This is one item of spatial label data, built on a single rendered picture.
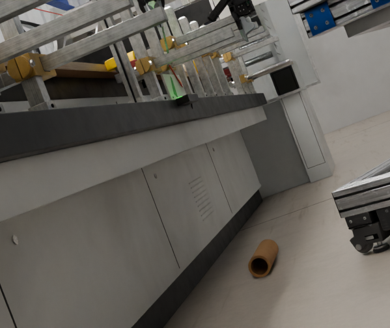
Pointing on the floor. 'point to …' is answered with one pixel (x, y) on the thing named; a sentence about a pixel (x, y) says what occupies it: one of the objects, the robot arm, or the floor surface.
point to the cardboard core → (263, 258)
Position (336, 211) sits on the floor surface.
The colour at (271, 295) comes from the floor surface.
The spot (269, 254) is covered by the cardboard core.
